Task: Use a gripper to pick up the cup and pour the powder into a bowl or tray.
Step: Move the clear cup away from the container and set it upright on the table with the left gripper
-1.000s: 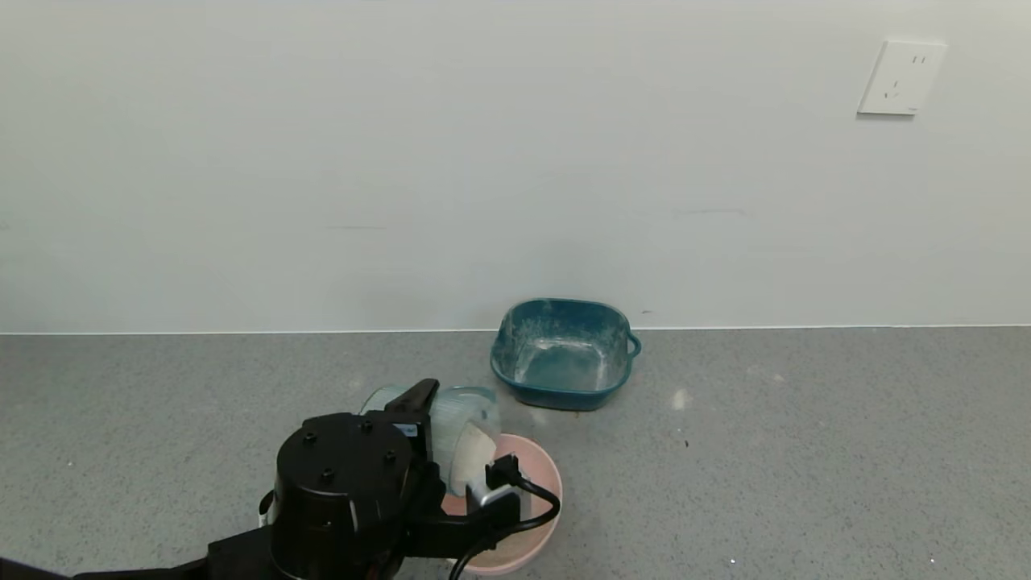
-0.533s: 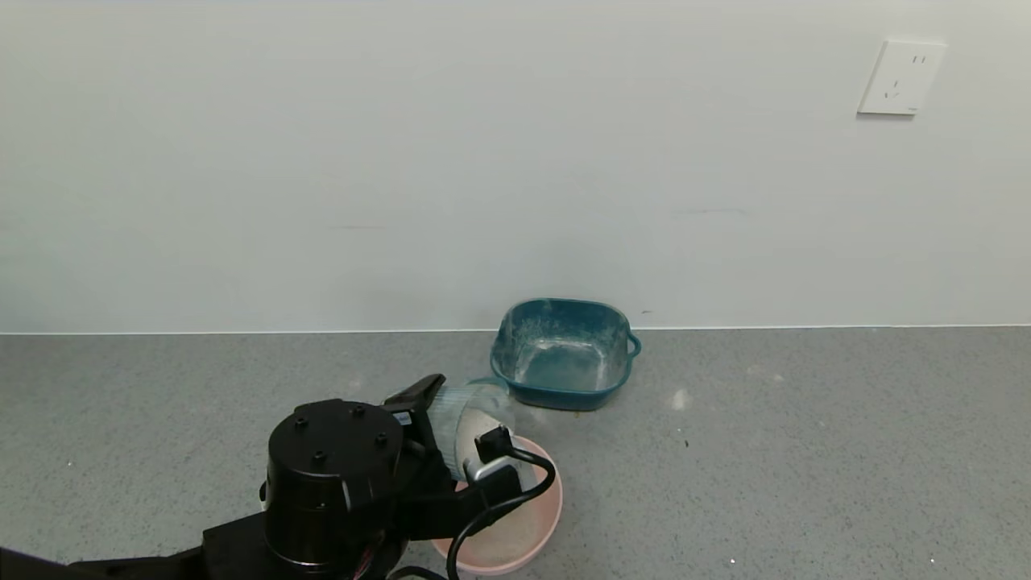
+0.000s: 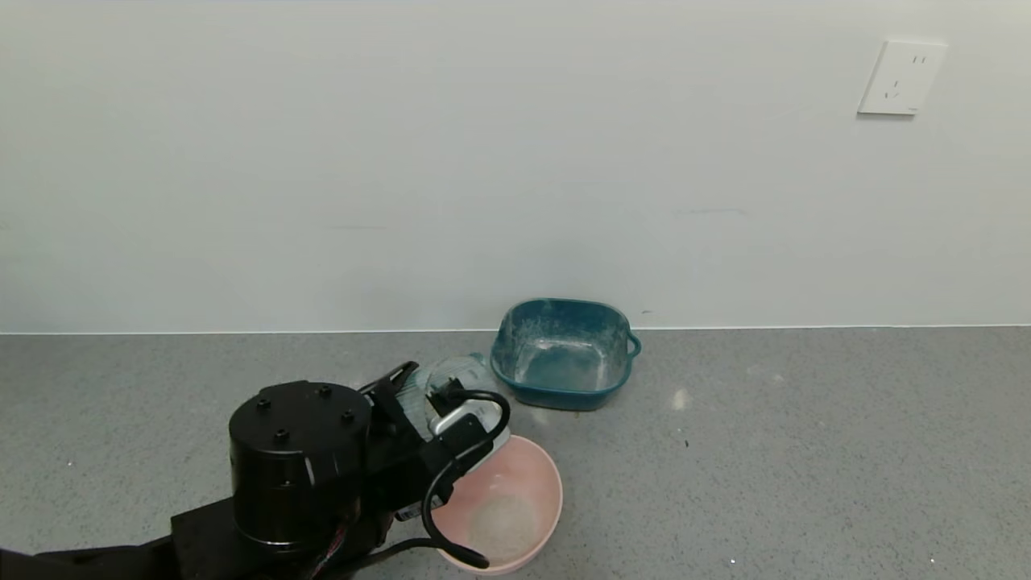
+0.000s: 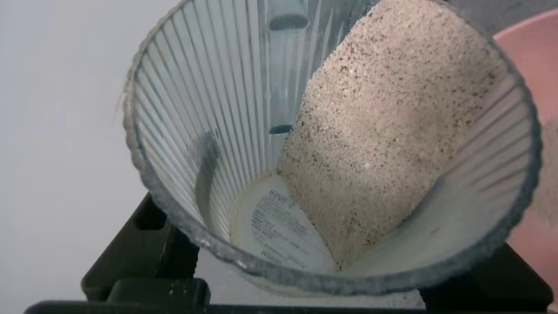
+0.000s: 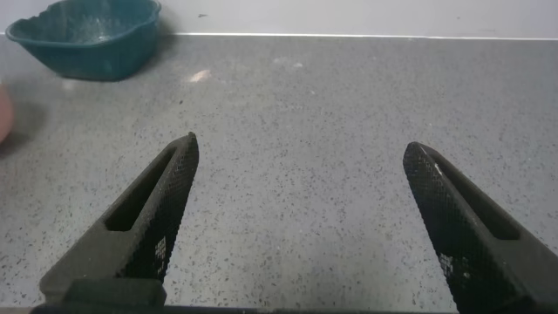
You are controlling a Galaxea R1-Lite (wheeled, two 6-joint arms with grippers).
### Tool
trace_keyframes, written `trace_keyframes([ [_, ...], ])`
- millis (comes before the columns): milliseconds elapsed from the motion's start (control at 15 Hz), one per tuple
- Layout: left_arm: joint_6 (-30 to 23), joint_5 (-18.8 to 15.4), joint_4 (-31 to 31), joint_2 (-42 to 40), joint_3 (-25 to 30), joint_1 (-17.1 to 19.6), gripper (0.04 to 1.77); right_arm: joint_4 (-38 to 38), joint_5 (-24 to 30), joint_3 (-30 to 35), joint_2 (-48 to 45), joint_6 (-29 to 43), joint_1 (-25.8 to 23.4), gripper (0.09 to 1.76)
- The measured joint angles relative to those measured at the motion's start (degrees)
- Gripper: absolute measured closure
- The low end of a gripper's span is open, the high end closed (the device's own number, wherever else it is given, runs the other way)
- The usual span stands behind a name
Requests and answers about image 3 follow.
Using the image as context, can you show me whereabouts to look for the pink round bowl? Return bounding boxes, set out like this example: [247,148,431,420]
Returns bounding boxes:
[424,435,563,575]

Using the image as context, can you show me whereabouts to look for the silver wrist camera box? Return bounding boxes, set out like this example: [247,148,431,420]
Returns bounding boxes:
[425,379,494,440]

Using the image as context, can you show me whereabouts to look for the teal square tray with handle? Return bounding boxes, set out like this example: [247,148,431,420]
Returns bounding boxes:
[491,299,642,412]

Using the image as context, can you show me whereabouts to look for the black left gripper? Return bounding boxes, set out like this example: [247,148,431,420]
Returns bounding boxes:
[359,360,453,522]

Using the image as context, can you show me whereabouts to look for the ribbed clear plastic cup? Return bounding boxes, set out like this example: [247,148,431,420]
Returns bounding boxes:
[397,354,512,454]

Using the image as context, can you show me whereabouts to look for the beige grainy powder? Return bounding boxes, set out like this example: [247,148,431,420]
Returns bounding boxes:
[470,494,539,565]

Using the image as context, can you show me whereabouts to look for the white wall socket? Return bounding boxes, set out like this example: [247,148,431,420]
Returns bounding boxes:
[858,39,948,116]

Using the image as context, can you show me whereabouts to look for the black camera cable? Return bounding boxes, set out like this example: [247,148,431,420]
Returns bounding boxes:
[422,389,513,570]

